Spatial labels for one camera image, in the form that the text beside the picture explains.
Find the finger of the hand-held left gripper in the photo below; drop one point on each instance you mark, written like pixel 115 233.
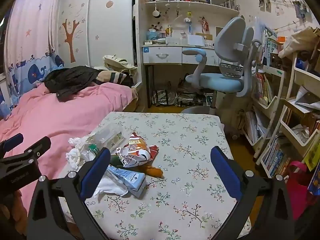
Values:
pixel 35 149
pixel 11 142

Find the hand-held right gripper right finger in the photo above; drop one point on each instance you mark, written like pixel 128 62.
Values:
pixel 225 172

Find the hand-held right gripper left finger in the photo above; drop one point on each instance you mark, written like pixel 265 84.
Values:
pixel 96 172

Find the large white tissue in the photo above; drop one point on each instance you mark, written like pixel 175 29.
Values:
pixel 73 158

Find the dark green wrapper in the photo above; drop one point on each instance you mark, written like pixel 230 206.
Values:
pixel 115 160

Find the pink blanket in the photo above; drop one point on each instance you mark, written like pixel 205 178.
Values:
pixel 50 120

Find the blue and white carton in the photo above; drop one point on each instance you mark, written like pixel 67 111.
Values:
pixel 130 178

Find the small crumpled white tissue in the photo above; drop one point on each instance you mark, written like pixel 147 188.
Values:
pixel 76 141

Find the clear plastic bottle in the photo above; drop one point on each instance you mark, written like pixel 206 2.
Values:
pixel 107 136

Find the floral tablecloth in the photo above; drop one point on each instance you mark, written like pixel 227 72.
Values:
pixel 180 180

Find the red and white snack packet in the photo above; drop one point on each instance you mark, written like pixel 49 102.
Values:
pixel 136 150

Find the orange carrot-shaped item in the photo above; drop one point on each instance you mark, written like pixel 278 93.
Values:
pixel 153 171

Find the grey round basin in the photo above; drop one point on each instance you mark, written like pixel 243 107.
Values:
pixel 197 110

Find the pink bag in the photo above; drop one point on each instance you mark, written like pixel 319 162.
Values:
pixel 297 190

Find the black jacket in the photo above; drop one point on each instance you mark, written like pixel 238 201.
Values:
pixel 70 80

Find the wide white book rack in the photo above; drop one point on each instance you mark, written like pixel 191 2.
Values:
pixel 300 140

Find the pile of magazines and bags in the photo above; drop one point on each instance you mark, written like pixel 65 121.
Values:
pixel 185 97

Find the narrow white book rack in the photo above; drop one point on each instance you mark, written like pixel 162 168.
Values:
pixel 272 100

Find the blue grey desk chair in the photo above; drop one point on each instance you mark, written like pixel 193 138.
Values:
pixel 215 78

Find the beige dark striped cloth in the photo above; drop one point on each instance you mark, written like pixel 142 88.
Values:
pixel 112 76

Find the pink whale print curtain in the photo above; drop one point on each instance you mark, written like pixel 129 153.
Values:
pixel 32 42

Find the beige canvas bag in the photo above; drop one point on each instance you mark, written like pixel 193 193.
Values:
pixel 117 62

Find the plain white drawer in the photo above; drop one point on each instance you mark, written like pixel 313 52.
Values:
pixel 212 57

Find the white drawer with blue sticker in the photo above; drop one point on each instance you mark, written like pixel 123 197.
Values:
pixel 162 55

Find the white desk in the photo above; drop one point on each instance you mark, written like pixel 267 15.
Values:
pixel 175 43

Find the white wardrobe with tree decal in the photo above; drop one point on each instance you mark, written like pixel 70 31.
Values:
pixel 107 30

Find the red hanging doll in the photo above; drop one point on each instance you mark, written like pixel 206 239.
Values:
pixel 205 25

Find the blue tissue box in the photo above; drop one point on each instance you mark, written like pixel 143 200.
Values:
pixel 152 34

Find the beige tote bag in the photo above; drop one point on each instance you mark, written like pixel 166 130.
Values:
pixel 297 41

